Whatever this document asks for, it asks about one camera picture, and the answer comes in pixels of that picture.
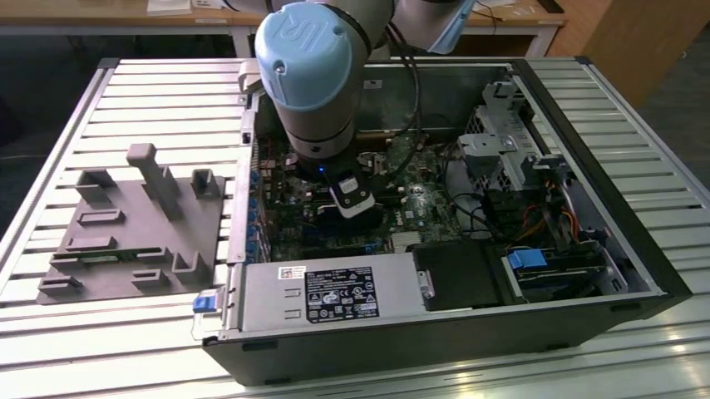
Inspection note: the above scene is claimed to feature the metal socket cover frame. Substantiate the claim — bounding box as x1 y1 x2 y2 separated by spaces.
358 151 392 178

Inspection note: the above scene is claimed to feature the CPU socket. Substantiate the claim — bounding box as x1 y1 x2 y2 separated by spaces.
358 150 392 178

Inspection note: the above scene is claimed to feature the black RAM slot bank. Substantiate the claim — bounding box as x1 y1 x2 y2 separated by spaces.
354 129 392 151
302 185 405 209

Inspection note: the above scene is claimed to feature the black drive bay cover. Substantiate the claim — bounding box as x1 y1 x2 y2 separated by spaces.
408 243 516 311

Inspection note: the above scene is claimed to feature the black graphics card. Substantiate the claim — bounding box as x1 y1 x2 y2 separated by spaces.
314 204 388 239

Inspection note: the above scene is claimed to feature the green motherboard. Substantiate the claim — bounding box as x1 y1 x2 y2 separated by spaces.
253 132 468 265

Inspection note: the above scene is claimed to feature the silver chipset heatsink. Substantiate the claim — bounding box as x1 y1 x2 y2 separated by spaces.
392 231 425 251

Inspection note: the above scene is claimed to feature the grey power supply unit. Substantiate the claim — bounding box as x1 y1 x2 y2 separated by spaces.
236 253 430 333

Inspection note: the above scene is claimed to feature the grey metal drive cage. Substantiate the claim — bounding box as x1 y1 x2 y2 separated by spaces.
454 81 556 195

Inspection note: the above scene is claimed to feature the grey plastic parts rack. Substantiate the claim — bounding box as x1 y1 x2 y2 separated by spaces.
34 143 229 307

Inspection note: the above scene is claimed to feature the blue case latch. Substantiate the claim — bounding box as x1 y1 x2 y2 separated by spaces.
193 290 220 313

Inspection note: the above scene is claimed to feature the blue disk carrier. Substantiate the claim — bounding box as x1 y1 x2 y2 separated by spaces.
505 248 549 272

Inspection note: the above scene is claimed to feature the black open PC case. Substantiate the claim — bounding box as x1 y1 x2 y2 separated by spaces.
202 56 695 386

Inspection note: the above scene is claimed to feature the long wooden desk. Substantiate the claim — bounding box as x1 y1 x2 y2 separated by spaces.
0 0 568 59

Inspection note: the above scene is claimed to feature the grey metal disk bay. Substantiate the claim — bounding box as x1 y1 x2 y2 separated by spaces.
498 240 635 304

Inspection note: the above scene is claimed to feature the brown wooden cabinet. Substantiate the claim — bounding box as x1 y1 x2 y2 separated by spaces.
546 0 710 107

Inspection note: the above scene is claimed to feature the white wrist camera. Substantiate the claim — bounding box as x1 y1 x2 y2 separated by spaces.
326 170 378 219

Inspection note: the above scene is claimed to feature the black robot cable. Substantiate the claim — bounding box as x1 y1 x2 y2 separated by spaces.
385 20 426 184

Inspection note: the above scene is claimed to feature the black data wire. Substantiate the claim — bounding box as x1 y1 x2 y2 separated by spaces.
448 189 510 244

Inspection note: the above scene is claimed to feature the yellow red wire bundle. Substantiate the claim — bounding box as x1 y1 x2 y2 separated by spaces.
513 178 584 246

